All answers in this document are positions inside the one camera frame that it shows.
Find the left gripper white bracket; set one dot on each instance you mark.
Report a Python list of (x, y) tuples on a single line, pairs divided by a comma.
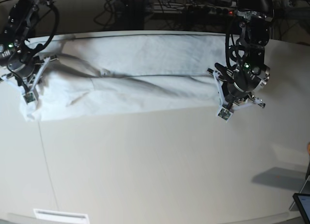
[(236, 104)]

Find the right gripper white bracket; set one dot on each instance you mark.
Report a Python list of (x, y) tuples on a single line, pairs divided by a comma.
[(24, 78)]

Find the white T-shirt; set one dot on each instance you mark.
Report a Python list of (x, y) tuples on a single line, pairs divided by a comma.
[(126, 74)]

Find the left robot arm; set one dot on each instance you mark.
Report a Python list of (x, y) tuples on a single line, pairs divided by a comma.
[(245, 71)]

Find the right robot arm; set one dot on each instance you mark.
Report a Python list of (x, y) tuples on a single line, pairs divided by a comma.
[(23, 63)]

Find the black power strip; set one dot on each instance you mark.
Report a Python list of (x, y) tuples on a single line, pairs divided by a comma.
[(199, 9)]

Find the tablet screen with stand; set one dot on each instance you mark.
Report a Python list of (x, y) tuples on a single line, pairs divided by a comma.
[(301, 201)]

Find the white label strip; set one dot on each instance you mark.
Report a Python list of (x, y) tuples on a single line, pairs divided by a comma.
[(39, 212)]

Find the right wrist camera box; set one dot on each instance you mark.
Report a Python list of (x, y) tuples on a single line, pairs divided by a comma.
[(31, 97)]

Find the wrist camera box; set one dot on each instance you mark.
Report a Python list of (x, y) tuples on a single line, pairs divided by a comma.
[(31, 97), (224, 113)]

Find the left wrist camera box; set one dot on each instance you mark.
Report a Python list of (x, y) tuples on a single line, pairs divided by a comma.
[(224, 113)]

